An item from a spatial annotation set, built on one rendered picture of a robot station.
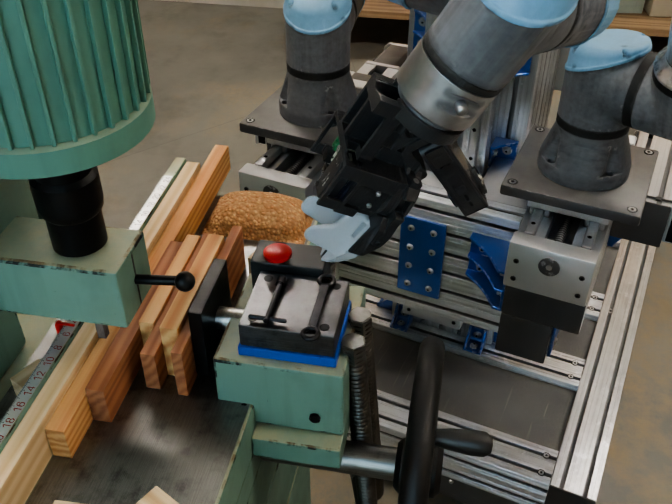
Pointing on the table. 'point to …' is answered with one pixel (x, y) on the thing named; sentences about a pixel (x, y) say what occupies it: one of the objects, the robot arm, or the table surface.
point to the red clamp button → (277, 253)
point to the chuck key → (272, 304)
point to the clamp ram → (211, 315)
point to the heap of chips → (260, 217)
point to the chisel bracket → (71, 275)
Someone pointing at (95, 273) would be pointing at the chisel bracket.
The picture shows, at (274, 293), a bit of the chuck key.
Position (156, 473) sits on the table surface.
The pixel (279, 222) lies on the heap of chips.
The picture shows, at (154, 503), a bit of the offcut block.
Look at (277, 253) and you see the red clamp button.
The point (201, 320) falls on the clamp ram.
